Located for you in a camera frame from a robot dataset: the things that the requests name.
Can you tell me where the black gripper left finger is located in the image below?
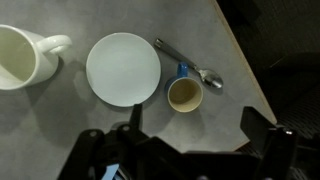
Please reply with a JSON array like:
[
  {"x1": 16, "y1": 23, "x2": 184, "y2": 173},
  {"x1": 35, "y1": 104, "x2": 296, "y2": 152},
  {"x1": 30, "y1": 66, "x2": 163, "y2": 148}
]
[{"x1": 129, "y1": 104, "x2": 143, "y2": 130}]

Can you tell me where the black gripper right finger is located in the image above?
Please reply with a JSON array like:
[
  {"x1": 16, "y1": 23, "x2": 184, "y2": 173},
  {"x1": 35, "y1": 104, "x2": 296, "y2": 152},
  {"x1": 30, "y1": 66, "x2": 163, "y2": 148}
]
[{"x1": 240, "y1": 106, "x2": 276, "y2": 153}]

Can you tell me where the blue mug beige inside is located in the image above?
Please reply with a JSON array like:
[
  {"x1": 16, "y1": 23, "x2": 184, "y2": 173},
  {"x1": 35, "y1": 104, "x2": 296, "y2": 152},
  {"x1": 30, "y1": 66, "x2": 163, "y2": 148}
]
[{"x1": 165, "y1": 62, "x2": 203, "y2": 113}]

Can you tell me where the white ceramic mug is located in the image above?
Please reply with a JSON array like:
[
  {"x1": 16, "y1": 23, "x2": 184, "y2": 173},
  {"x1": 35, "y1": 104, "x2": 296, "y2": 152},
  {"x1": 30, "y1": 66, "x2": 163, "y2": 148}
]
[{"x1": 0, "y1": 24, "x2": 72, "y2": 90}]

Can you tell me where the pale blue round plate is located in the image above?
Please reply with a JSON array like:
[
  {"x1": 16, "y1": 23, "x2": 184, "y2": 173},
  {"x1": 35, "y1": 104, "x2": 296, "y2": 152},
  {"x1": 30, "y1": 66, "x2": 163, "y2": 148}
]
[{"x1": 86, "y1": 33, "x2": 161, "y2": 107}]

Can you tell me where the grey wooden coffee table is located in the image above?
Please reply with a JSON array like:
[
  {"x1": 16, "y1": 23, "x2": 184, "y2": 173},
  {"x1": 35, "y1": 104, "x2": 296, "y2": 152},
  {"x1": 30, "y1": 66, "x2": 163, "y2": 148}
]
[{"x1": 0, "y1": 0, "x2": 278, "y2": 180}]

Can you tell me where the metal spoon grey handle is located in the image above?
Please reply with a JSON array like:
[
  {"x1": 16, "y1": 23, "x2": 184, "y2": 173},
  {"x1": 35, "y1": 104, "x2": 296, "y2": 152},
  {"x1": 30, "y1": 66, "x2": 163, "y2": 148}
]
[{"x1": 154, "y1": 38, "x2": 224, "y2": 89}]

